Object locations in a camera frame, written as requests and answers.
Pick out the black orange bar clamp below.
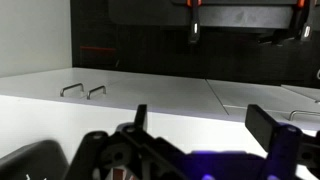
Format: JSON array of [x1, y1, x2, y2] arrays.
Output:
[[259, 0, 318, 45], [185, 0, 203, 45]]

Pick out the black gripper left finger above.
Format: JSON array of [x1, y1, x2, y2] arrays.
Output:
[[64, 103, 183, 180]]

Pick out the black rounded device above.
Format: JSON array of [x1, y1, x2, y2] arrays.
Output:
[[0, 139, 70, 180]]

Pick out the white base cabinets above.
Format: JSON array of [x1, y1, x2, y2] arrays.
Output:
[[0, 67, 320, 132]]

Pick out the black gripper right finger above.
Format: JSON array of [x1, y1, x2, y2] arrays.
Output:
[[245, 103, 320, 180]]

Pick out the metal cabinet door handle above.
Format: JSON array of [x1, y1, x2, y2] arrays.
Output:
[[86, 85, 108, 101], [59, 82, 85, 98], [288, 109, 320, 122]]

